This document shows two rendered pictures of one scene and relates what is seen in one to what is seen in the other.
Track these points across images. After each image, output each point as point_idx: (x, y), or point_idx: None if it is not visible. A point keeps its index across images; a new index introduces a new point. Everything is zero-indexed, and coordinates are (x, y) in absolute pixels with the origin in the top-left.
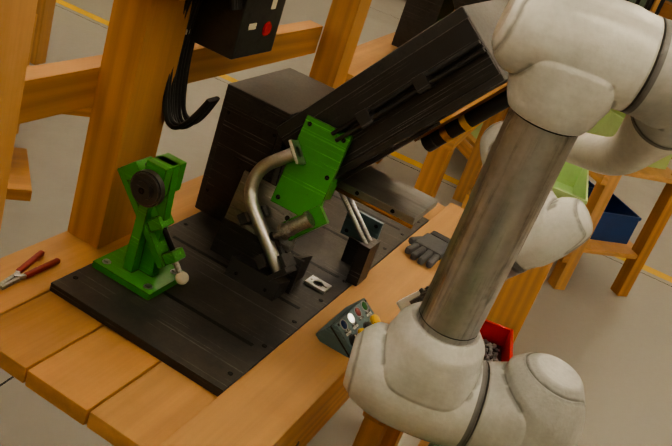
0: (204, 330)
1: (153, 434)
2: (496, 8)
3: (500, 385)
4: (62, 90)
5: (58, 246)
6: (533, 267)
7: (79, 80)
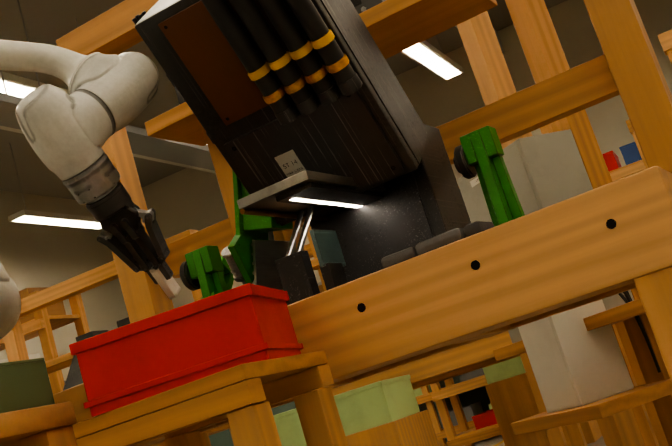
0: None
1: None
2: None
3: None
4: (218, 236)
5: None
6: (58, 173)
7: (230, 225)
